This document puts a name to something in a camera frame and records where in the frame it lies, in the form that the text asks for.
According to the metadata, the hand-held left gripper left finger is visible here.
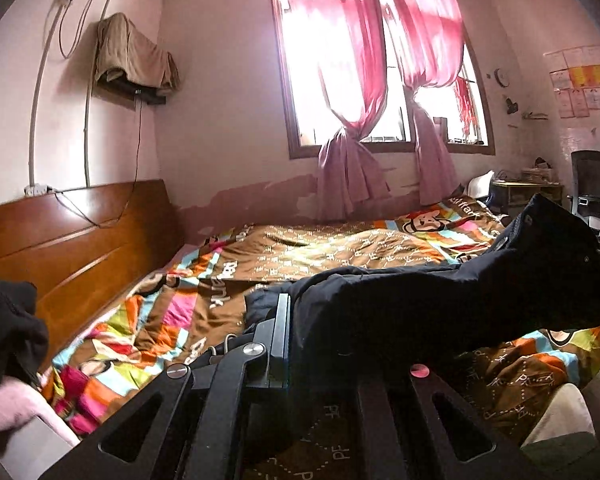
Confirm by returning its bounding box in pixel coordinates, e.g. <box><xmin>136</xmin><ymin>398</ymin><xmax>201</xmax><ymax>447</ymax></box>
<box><xmin>37</xmin><ymin>292</ymin><xmax>293</xmax><ymax>480</ymax></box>

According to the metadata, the black wall shelf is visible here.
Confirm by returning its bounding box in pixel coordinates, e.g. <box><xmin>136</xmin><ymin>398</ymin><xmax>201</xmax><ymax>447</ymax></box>
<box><xmin>96</xmin><ymin>77</ymin><xmax>169</xmax><ymax>107</ymax></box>

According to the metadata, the cluttered desk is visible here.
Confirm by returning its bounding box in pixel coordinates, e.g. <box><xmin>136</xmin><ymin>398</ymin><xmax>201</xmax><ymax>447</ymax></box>
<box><xmin>490</xmin><ymin>180</ymin><xmax>565</xmax><ymax>209</ymax></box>

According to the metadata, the black power cable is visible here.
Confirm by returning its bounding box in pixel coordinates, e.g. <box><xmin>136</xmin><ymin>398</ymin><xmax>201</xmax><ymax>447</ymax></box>
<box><xmin>50</xmin><ymin>100</ymin><xmax>147</xmax><ymax>226</ymax></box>

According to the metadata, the wooden headboard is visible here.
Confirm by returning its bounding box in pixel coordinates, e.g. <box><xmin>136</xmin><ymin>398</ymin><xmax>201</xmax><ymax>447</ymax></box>
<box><xmin>0</xmin><ymin>179</ymin><xmax>183</xmax><ymax>362</ymax></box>

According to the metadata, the white chair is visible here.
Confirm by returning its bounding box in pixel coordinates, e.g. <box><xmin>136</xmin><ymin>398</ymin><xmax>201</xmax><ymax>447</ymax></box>
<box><xmin>467</xmin><ymin>170</ymin><xmax>496</xmax><ymax>201</ymax></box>

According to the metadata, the colourful printed blanket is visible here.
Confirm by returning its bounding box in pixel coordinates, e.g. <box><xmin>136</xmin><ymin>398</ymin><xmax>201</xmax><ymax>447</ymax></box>
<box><xmin>40</xmin><ymin>194</ymin><xmax>600</xmax><ymax>480</ymax></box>

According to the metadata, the pink fluffy cloth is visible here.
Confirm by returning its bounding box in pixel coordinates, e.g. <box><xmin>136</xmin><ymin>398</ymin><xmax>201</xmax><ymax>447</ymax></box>
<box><xmin>0</xmin><ymin>377</ymin><xmax>81</xmax><ymax>449</ymax></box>

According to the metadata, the white wall pipe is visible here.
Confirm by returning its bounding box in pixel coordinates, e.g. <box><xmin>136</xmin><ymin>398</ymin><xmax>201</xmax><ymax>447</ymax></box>
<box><xmin>83</xmin><ymin>0</ymin><xmax>126</xmax><ymax>189</ymax></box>
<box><xmin>28</xmin><ymin>0</ymin><xmax>76</xmax><ymax>187</ymax></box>

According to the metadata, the stack of papers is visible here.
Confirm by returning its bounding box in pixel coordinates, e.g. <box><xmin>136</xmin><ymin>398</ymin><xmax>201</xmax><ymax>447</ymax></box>
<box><xmin>522</xmin><ymin>157</ymin><xmax>556</xmax><ymax>184</ymax></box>

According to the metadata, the group of wall certificates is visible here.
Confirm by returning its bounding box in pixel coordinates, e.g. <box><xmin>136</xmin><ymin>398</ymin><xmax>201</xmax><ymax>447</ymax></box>
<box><xmin>544</xmin><ymin>44</ymin><xmax>600</xmax><ymax>120</ymax></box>

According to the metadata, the pink tied curtain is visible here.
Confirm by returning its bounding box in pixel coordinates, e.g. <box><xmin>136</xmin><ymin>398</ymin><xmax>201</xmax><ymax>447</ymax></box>
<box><xmin>275</xmin><ymin>0</ymin><xmax>393</xmax><ymax>222</ymax></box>
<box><xmin>375</xmin><ymin>0</ymin><xmax>466</xmax><ymax>206</ymax></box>

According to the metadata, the black cloth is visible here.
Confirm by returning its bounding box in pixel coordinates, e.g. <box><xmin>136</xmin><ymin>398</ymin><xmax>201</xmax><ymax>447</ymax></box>
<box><xmin>0</xmin><ymin>280</ymin><xmax>50</xmax><ymax>392</ymax></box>

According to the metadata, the red hanging decoration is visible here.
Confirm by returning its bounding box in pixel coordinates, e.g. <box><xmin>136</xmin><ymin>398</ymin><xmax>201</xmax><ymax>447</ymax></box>
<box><xmin>452</xmin><ymin>75</ymin><xmax>481</xmax><ymax>137</ymax></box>

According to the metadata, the white bed sheet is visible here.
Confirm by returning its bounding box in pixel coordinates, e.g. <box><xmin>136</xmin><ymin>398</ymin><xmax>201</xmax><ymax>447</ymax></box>
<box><xmin>522</xmin><ymin>382</ymin><xmax>598</xmax><ymax>449</ymax></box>

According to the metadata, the looped white cable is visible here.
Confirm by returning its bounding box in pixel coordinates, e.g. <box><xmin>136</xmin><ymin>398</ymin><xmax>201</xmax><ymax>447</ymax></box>
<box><xmin>57</xmin><ymin>0</ymin><xmax>99</xmax><ymax>61</ymax></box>

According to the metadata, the black mesh office chair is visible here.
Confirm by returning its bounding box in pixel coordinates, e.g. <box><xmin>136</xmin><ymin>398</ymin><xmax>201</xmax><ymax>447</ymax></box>
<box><xmin>569</xmin><ymin>149</ymin><xmax>600</xmax><ymax>232</ymax></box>

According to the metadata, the wooden framed window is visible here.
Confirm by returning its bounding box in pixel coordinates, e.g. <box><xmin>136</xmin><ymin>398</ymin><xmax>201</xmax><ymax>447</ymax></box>
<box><xmin>266</xmin><ymin>0</ymin><xmax>497</xmax><ymax>161</ymax></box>

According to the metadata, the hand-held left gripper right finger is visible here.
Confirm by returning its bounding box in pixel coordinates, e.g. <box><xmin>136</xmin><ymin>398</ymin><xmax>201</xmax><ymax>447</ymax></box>
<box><xmin>355</xmin><ymin>362</ymin><xmax>543</xmax><ymax>480</ymax></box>

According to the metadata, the navy padded jacket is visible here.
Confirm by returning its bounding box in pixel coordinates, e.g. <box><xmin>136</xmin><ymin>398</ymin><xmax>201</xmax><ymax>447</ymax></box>
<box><xmin>244</xmin><ymin>192</ymin><xmax>600</xmax><ymax>441</ymax></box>

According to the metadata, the beige cloth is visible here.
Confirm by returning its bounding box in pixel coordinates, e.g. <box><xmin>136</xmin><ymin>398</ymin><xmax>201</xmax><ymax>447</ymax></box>
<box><xmin>95</xmin><ymin>12</ymin><xmax>181</xmax><ymax>94</ymax></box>

